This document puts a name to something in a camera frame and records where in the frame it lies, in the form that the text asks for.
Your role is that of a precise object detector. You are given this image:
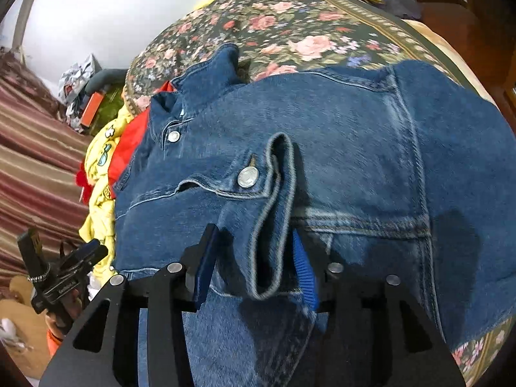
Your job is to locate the braided black white cable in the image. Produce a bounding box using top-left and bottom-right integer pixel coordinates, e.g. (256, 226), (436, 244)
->
(27, 264), (51, 283)

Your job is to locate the beige bed sheet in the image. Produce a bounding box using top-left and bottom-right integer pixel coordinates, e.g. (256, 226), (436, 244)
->
(402, 19), (497, 106)

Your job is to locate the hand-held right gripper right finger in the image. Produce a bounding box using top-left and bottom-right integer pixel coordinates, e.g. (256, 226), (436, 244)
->
(292, 230), (465, 387)

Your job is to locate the yellow printed garment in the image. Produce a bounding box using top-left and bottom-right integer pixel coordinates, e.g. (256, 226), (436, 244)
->
(78, 109), (135, 281)

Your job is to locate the tan cardboard piece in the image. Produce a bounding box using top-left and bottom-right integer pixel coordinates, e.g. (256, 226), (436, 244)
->
(0, 276), (53, 380)

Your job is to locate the red garment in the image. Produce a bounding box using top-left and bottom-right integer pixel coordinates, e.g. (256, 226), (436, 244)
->
(76, 80), (179, 206)

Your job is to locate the floral bedspread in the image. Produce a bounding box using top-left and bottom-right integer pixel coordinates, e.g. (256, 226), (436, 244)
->
(123, 0), (511, 387)

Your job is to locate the small white object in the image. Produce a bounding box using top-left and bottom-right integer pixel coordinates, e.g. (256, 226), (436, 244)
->
(0, 318), (25, 351)

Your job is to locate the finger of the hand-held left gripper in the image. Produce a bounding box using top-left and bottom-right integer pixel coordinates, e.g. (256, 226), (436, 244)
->
(60, 239), (109, 275)

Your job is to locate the striped maroon beige curtain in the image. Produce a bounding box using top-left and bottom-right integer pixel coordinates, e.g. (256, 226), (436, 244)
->
(0, 48), (94, 291)

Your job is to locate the blue denim jacket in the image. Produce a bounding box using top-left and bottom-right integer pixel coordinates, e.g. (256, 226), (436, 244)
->
(111, 42), (516, 387)

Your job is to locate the green cloth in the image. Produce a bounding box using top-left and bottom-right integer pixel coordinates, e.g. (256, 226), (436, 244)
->
(94, 88), (126, 130)

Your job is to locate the dark grey curved object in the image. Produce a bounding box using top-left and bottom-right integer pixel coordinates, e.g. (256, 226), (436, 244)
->
(86, 68), (129, 94)

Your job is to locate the orange box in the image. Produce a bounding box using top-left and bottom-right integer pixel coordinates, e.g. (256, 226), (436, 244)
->
(80, 92), (106, 128)

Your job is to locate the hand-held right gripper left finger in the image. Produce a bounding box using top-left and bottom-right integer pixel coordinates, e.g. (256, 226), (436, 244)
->
(38, 223), (220, 387)

